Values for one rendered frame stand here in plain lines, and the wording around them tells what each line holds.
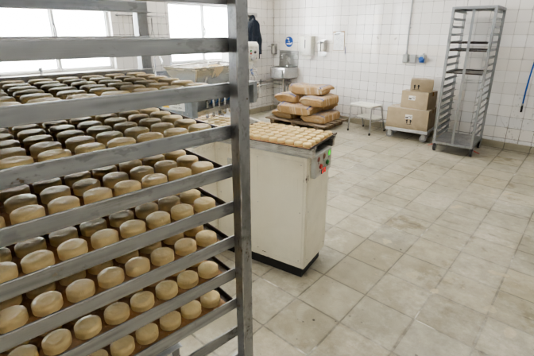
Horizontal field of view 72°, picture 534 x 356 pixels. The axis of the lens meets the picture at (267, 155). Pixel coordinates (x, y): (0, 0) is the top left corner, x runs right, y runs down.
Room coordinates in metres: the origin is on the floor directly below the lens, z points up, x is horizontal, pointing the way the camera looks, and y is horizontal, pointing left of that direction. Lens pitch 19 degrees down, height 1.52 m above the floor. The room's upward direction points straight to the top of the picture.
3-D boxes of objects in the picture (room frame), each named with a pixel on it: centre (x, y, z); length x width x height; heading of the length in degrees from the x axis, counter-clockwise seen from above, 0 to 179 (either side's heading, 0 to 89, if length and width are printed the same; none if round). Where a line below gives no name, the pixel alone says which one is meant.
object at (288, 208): (2.33, -0.03, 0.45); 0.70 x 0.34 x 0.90; 58
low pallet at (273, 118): (6.32, -0.69, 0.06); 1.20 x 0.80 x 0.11; 51
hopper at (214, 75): (2.59, 0.40, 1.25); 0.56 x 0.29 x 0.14; 148
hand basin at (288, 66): (7.17, -0.38, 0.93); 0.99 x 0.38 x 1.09; 48
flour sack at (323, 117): (6.14, -0.93, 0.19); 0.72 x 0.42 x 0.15; 143
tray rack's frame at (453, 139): (4.84, -2.61, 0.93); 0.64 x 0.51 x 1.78; 141
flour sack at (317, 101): (6.12, -0.89, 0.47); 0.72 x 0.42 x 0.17; 144
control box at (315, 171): (2.13, -0.33, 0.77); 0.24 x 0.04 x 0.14; 148
